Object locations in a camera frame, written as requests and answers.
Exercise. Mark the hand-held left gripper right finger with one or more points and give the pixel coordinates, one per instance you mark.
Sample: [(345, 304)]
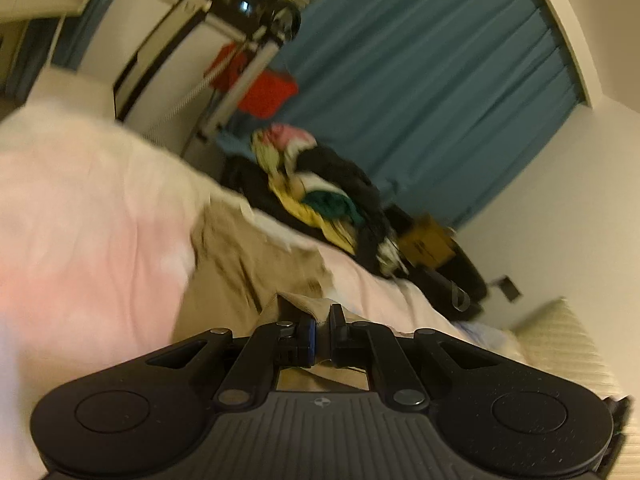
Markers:
[(340, 340)]

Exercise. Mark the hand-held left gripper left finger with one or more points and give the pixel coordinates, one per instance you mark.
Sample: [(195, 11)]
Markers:
[(306, 340)]

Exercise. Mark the tan printed shirt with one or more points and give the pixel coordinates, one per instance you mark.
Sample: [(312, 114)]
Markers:
[(225, 270)]

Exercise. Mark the yellow box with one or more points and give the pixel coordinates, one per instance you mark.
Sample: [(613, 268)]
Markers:
[(427, 242)]

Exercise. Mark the green garment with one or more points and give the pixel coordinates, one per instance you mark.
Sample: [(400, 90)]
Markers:
[(330, 205)]

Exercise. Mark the yellow towel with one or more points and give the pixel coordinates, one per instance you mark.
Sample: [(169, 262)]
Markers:
[(295, 205)]

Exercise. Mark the white garment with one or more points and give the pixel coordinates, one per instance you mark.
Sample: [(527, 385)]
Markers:
[(320, 182)]

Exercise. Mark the black garment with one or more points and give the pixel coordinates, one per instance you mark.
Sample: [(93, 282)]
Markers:
[(350, 175)]

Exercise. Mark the pink garment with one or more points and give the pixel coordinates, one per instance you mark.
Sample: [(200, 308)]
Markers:
[(282, 137)]

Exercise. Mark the blue cloth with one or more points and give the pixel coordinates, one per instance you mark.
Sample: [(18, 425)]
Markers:
[(235, 144)]

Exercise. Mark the cream striped pillow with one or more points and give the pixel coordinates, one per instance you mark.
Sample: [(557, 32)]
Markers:
[(570, 350)]

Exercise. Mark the pastel bed blanket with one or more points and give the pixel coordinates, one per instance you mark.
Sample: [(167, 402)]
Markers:
[(90, 220)]

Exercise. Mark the red cloth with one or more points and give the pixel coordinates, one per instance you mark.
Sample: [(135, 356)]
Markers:
[(265, 91)]

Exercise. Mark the garment steamer stand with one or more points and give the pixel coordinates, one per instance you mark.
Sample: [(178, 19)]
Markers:
[(250, 75)]

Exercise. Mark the wide teal curtain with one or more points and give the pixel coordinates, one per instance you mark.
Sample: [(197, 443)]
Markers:
[(425, 60)]

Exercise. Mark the white folding table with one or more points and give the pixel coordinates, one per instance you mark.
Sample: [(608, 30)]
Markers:
[(155, 60)]

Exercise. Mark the narrow teal curtain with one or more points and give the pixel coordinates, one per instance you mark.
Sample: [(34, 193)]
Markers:
[(75, 35)]

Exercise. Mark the dark wall socket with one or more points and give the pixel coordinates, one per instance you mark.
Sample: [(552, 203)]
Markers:
[(510, 289)]

